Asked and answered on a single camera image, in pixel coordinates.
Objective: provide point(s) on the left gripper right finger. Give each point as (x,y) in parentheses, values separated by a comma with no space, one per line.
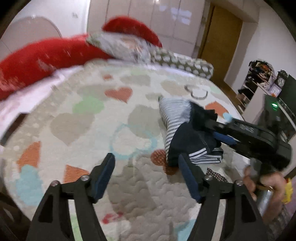
(242,220)

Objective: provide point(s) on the heart patterned quilt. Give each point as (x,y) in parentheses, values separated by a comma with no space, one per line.
(112,108)

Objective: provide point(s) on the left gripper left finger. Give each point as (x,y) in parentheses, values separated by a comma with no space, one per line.
(51,220)

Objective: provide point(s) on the long red pillow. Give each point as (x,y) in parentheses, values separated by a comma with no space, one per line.
(38,60)

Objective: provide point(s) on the brown wooden door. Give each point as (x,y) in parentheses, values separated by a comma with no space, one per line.
(219,42)

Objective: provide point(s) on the floral grey pillow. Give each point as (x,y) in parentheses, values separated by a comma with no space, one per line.
(122,46)

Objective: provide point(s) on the dark smartphone on bed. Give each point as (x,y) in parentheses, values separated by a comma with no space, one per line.
(13,127)

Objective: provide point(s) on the rounded grey headboard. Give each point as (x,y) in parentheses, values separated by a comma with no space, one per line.
(26,31)

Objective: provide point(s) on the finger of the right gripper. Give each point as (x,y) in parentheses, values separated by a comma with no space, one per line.
(214,126)
(228,140)

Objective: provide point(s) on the olive cloud pattern bolster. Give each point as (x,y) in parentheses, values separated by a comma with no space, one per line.
(198,67)

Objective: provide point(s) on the red pillow at back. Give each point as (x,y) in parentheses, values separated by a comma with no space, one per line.
(131,26)

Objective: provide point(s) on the white storage shelf unit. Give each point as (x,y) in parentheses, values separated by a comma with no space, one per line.
(260,82)

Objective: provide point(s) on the dark green desk clock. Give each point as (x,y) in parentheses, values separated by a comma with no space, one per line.
(281,78)

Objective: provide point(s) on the white bed sheet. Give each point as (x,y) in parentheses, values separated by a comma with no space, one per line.
(26,99)

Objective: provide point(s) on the person's right hand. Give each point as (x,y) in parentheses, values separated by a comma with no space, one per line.
(274,180)

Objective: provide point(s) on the navy striped frog pants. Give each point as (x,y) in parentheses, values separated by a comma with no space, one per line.
(186,132)

